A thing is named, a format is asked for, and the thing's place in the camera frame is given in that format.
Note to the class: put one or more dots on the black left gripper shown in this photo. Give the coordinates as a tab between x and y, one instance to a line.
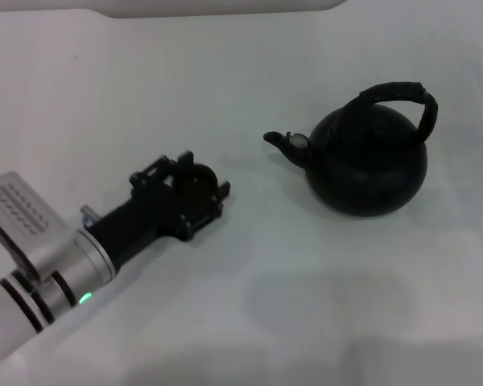
145	217

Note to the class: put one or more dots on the small dark teacup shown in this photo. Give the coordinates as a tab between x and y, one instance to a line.
199	177

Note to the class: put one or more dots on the black round teapot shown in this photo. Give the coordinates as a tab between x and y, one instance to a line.
366	169

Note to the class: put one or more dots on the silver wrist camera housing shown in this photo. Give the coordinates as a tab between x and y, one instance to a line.
20	209

